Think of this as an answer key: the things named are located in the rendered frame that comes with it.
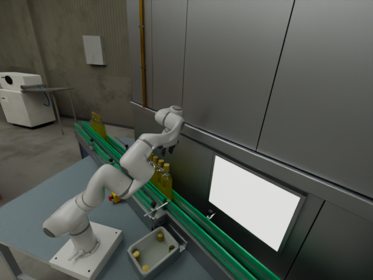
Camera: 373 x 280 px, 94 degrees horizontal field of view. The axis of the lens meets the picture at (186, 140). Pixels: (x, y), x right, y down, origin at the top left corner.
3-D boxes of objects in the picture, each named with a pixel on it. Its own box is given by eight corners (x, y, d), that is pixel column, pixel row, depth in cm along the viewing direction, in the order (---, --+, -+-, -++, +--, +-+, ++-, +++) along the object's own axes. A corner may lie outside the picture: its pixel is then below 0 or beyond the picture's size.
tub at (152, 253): (180, 256, 96) (180, 245, 93) (144, 288, 82) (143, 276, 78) (161, 234, 108) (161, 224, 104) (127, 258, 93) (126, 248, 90)
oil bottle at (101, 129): (107, 141, 191) (104, 117, 179) (101, 143, 187) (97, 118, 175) (105, 140, 194) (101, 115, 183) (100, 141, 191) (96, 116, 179)
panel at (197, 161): (282, 252, 79) (308, 193, 65) (279, 256, 77) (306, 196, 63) (164, 165, 137) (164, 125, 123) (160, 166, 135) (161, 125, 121)
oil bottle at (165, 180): (171, 200, 117) (172, 174, 108) (165, 204, 114) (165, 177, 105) (166, 195, 121) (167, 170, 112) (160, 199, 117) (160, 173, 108)
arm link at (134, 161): (128, 143, 82) (151, 163, 87) (94, 180, 72) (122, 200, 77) (141, 138, 69) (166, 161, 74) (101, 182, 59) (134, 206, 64)
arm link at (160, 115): (171, 118, 76) (154, 109, 78) (167, 137, 82) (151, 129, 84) (186, 108, 88) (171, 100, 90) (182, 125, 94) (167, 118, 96)
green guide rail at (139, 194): (154, 214, 105) (154, 204, 102) (152, 215, 104) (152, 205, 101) (76, 128, 219) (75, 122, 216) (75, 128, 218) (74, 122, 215)
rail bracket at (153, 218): (170, 211, 108) (170, 196, 103) (146, 226, 97) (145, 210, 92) (166, 209, 110) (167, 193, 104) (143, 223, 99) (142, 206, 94)
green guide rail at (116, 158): (164, 208, 110) (164, 198, 107) (162, 209, 109) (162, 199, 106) (82, 127, 224) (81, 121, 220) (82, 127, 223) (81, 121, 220)
